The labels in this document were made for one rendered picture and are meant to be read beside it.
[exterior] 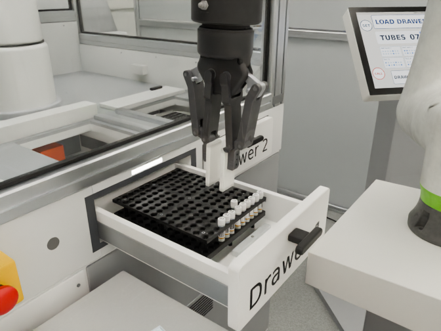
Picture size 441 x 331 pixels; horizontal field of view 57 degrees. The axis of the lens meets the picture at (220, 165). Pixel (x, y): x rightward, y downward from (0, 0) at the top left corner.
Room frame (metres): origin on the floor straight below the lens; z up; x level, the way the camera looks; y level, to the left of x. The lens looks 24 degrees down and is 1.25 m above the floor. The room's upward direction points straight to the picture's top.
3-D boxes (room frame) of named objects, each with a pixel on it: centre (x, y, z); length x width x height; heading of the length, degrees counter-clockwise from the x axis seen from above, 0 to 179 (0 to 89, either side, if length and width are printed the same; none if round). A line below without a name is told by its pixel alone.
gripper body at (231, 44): (0.56, -0.01, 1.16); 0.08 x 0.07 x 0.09; 53
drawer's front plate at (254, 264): (0.54, -0.10, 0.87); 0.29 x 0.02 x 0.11; 143
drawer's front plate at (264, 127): (0.97, -0.05, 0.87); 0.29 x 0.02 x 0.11; 143
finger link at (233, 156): (0.54, -0.03, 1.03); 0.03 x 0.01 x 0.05; 53
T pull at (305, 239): (0.52, -0.12, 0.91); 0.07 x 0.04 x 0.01; 143
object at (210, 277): (0.66, 0.06, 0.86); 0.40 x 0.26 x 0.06; 53
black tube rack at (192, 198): (0.66, 0.06, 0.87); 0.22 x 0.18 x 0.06; 53
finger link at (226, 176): (0.56, -0.01, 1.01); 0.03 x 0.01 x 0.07; 143
